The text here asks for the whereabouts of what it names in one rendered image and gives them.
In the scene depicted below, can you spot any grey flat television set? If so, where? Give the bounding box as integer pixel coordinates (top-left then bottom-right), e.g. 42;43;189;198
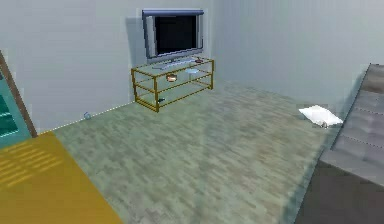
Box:
141;8;205;66

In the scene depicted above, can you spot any gold glass television stand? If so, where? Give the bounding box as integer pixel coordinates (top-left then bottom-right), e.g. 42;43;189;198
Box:
130;57;215;114

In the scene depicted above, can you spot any white floor cushion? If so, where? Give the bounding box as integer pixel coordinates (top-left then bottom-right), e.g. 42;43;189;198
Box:
298;104;344;129

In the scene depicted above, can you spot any grey sofa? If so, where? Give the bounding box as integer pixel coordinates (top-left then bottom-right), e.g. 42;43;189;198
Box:
294;63;384;224

